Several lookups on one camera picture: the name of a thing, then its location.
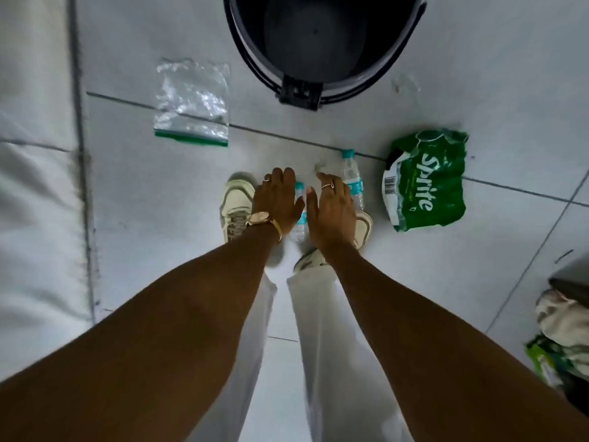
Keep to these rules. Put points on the green crumpled plastic packaging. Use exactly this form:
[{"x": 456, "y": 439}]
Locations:
[{"x": 425, "y": 179}]

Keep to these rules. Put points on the person's right middle finger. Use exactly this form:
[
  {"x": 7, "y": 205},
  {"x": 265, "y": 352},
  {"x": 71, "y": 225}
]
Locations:
[{"x": 337, "y": 188}]

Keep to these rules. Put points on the person's left forearm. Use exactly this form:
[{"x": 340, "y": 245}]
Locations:
[{"x": 152, "y": 336}]

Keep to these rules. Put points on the white crumpled cloth bag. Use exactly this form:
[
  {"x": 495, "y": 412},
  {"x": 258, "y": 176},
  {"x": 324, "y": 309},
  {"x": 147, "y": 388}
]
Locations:
[{"x": 566, "y": 322}]

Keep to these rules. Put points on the cream right sneaker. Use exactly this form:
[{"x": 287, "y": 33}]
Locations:
[{"x": 363, "y": 230}]

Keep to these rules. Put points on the cream left sneaker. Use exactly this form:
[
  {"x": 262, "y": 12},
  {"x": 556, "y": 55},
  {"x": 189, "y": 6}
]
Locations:
[{"x": 235, "y": 207}]

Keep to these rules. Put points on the person's right thumb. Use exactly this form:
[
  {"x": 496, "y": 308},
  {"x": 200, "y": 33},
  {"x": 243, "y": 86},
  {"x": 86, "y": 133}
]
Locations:
[{"x": 312, "y": 204}]

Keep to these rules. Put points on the cream sneaker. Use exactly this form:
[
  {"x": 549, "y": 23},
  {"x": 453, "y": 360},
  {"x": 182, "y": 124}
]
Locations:
[
  {"x": 235, "y": 207},
  {"x": 363, "y": 230}
]

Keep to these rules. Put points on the person's left thumb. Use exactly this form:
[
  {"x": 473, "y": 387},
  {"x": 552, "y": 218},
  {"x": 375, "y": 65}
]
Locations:
[{"x": 300, "y": 207}]

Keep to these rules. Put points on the green and white wrapper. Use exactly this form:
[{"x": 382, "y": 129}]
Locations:
[{"x": 545, "y": 359}]

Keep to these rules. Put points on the clear zip bag green strip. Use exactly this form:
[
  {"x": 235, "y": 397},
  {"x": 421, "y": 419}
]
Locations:
[{"x": 193, "y": 101}]

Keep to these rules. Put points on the small clear plastic water bottle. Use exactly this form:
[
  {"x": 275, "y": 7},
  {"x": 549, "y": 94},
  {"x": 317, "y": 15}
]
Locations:
[
  {"x": 352, "y": 179},
  {"x": 301, "y": 225}
]

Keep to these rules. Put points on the black pedal bin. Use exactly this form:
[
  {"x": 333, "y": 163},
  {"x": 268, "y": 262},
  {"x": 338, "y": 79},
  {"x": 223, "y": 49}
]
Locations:
[{"x": 317, "y": 36}]

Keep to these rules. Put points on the gold wrist watch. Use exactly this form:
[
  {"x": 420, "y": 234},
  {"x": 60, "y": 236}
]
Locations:
[{"x": 261, "y": 219}]

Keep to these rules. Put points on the person's left hand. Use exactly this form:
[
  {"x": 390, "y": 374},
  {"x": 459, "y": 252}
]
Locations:
[{"x": 276, "y": 200}]

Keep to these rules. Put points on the person's right forearm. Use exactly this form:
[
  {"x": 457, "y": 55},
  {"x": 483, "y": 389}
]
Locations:
[{"x": 437, "y": 354}]

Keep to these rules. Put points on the person's right hand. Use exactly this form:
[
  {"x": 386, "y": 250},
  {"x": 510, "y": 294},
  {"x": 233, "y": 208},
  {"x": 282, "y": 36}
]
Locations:
[{"x": 333, "y": 220}]

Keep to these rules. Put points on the person's left middle finger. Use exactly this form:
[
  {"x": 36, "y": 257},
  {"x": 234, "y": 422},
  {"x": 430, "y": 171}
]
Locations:
[{"x": 277, "y": 176}]

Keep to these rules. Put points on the white trousers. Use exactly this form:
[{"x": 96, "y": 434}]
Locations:
[{"x": 343, "y": 363}]

